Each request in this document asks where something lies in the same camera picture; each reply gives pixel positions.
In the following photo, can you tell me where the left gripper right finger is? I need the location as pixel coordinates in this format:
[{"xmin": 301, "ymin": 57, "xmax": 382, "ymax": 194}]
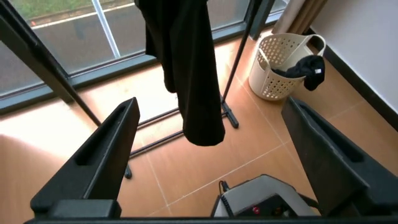
[{"xmin": 280, "ymin": 96, "xmax": 398, "ymax": 218}]

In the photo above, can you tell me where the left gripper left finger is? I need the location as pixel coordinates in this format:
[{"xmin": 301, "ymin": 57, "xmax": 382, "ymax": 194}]
[{"xmin": 30, "ymin": 96, "xmax": 141, "ymax": 215}]

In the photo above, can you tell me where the black garment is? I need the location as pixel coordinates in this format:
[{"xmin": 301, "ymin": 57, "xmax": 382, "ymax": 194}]
[
  {"xmin": 271, "ymin": 55, "xmax": 326, "ymax": 91},
  {"xmin": 134, "ymin": 0, "xmax": 226, "ymax": 147}
]

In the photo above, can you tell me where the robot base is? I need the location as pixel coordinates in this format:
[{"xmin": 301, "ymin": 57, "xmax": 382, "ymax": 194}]
[{"xmin": 211, "ymin": 174, "xmax": 321, "ymax": 218}]

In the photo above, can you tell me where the white laundry basket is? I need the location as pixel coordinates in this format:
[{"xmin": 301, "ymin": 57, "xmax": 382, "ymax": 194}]
[{"xmin": 248, "ymin": 32, "xmax": 327, "ymax": 101}]

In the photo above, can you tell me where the black clothes rack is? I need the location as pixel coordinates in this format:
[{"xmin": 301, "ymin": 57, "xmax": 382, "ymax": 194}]
[{"xmin": 58, "ymin": 0, "xmax": 259, "ymax": 180}]

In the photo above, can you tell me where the window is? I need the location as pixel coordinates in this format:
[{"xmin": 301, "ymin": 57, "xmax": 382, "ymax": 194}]
[{"xmin": 0, "ymin": 0, "xmax": 290, "ymax": 114}]

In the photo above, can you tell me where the beige curtain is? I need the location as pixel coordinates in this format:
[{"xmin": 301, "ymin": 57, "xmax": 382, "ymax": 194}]
[{"xmin": 272, "ymin": 0, "xmax": 329, "ymax": 35}]

